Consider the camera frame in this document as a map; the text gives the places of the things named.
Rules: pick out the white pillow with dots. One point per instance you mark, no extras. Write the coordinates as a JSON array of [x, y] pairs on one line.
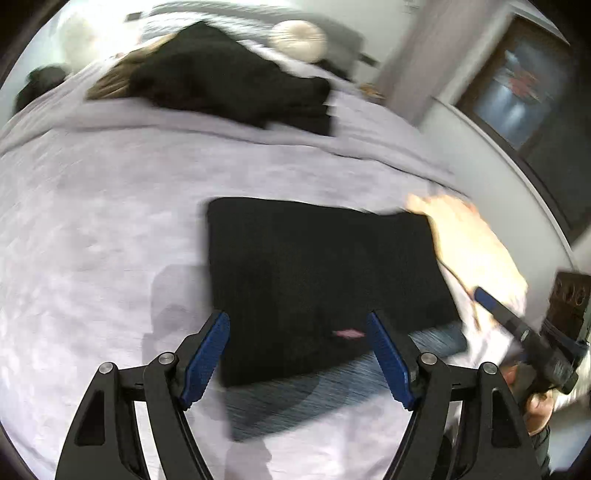
[[78, 37]]

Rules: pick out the grey curtain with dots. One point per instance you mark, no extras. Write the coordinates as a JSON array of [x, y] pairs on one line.
[[429, 60]]

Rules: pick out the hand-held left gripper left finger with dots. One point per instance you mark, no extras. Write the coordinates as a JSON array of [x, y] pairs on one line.
[[205, 355]]

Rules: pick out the dark framed wall picture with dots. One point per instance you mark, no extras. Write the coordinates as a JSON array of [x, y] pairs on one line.
[[521, 97]]

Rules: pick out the black pants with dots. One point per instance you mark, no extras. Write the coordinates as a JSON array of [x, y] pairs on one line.
[[314, 277]]

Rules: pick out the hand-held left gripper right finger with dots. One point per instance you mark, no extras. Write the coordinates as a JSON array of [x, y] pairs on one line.
[[390, 360]]

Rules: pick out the pile of black clothes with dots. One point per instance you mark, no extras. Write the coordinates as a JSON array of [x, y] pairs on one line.
[[221, 78]]

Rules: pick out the dark cloth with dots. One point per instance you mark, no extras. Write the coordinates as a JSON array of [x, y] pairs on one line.
[[39, 87]]

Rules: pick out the blurred bare limb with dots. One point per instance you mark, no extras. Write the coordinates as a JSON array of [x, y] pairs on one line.
[[471, 249]]

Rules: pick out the person's right hand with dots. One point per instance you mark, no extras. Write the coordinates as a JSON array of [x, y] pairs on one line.
[[538, 413]]

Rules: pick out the bed with lilac sheet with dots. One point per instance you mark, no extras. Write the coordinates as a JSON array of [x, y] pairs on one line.
[[101, 221]]

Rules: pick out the blue denim jeans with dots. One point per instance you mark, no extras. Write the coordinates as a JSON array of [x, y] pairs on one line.
[[286, 401]]

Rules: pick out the round cream cushion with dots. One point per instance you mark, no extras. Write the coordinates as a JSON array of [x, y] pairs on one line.
[[298, 40]]

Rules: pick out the brown garment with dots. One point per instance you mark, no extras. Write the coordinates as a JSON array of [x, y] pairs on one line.
[[111, 83]]

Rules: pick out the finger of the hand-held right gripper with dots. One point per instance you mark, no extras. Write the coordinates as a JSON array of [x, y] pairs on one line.
[[491, 302]]

